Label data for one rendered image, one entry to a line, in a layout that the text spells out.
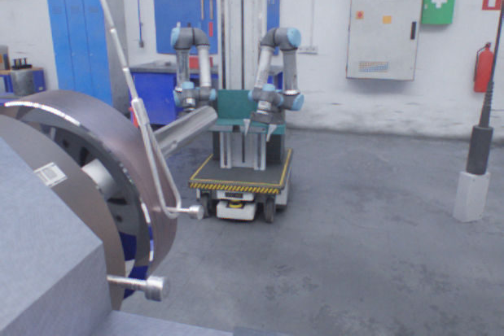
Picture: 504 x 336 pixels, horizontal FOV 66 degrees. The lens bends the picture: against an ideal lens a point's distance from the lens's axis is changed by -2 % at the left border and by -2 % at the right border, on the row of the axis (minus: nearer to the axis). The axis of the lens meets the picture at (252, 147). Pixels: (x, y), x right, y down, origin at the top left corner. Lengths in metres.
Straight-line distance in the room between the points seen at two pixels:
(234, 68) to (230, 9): 0.41
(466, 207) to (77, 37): 5.63
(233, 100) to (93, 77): 3.51
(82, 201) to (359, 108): 5.07
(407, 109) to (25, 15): 5.93
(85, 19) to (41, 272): 5.78
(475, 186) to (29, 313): 0.98
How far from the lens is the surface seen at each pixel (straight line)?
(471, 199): 1.11
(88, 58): 6.08
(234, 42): 2.90
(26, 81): 4.27
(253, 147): 3.00
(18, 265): 0.34
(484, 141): 1.06
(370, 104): 5.42
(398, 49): 5.04
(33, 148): 0.50
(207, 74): 2.60
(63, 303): 0.36
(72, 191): 0.49
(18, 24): 7.56
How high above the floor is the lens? 1.37
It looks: 17 degrees down
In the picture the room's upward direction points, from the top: straight up
